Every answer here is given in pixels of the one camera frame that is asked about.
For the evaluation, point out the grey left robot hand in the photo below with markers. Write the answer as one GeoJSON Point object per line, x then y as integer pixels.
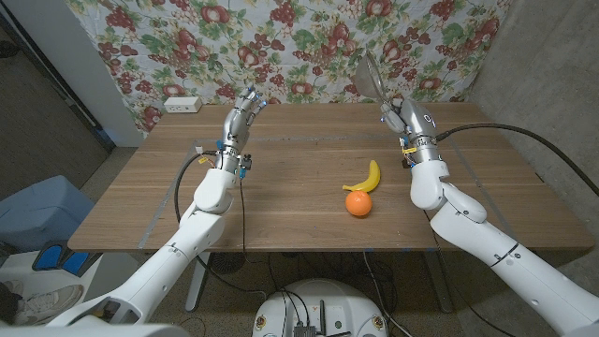
{"type": "Point", "coordinates": [236, 124]}

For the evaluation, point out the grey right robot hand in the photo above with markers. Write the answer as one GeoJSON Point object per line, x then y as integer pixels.
{"type": "Point", "coordinates": [416, 119]}

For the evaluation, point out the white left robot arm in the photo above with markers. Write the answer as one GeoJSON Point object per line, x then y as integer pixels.
{"type": "Point", "coordinates": [182, 243]}

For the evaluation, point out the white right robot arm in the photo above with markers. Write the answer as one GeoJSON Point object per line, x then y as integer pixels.
{"type": "Point", "coordinates": [468, 220]}

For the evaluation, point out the yellow banana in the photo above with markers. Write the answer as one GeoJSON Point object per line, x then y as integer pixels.
{"type": "Point", "coordinates": [372, 180]}

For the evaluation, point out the white power strip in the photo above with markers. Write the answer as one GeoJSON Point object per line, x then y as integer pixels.
{"type": "Point", "coordinates": [182, 104]}

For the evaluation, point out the orange fruit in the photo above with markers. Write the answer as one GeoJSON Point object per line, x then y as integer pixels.
{"type": "Point", "coordinates": [359, 203]}

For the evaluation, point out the black round disc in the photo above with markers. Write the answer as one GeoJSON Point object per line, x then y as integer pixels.
{"type": "Point", "coordinates": [229, 264]}

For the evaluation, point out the white table leg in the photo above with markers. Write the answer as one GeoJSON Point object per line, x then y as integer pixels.
{"type": "Point", "coordinates": [440, 285]}
{"type": "Point", "coordinates": [196, 285]}

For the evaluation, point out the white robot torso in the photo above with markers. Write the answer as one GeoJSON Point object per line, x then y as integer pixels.
{"type": "Point", "coordinates": [323, 304]}

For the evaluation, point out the blue-grey storage bin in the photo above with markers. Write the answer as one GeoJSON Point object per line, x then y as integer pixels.
{"type": "Point", "coordinates": [42, 210]}

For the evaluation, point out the black item with blue pads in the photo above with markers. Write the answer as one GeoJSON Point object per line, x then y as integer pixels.
{"type": "Point", "coordinates": [51, 257]}

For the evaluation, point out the white sneaker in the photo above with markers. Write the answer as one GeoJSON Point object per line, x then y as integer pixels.
{"type": "Point", "coordinates": [51, 304]}
{"type": "Point", "coordinates": [11, 286]}

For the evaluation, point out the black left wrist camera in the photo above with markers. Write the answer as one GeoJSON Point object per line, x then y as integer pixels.
{"type": "Point", "coordinates": [245, 164]}

